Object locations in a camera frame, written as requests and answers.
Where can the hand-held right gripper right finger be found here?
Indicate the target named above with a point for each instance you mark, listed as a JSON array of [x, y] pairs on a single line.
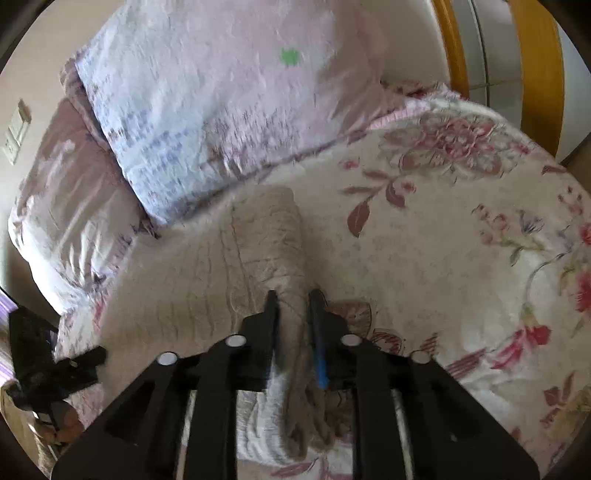
[[319, 350]]

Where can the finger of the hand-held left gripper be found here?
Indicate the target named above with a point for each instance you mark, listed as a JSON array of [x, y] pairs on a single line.
[[85, 357]]

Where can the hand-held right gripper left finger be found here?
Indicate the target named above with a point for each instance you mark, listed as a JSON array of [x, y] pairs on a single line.
[[270, 341]]

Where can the person's left hand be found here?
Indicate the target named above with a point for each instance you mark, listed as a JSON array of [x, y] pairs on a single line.
[[69, 424]]

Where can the pink floral pillow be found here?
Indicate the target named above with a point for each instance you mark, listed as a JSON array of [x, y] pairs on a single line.
[[60, 217]]

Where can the floral bed sheet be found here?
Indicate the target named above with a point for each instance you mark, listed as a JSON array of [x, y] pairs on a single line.
[[452, 258]]

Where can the lavender print pillow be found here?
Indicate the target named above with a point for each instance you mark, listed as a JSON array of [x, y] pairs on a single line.
[[221, 106]]

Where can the wooden framed wardrobe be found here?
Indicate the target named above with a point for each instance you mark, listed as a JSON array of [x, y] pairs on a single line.
[[531, 69]]

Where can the white wall switch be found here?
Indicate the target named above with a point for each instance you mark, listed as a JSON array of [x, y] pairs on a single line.
[[16, 134]]

